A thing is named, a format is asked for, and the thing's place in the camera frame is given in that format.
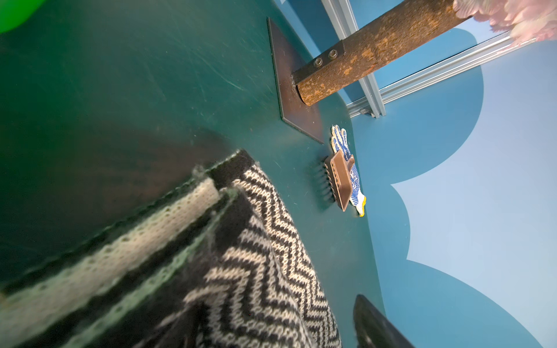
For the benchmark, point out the black white knitted scarf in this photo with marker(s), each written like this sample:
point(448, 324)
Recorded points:
point(224, 240)

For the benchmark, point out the aluminium frame rail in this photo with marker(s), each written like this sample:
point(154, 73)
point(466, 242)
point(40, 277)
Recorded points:
point(376, 98)

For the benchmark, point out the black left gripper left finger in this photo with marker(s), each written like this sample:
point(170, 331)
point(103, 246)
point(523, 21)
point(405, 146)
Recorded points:
point(180, 333)

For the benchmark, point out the blue dotted work glove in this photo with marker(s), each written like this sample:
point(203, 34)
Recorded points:
point(339, 142)

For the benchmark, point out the pink cherry blossom tree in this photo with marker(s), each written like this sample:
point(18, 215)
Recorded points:
point(409, 25)

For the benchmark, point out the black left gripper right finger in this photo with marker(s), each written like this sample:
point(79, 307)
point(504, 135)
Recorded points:
point(373, 329)

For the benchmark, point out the green plastic basket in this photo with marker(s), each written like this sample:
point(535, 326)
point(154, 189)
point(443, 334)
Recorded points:
point(16, 12)

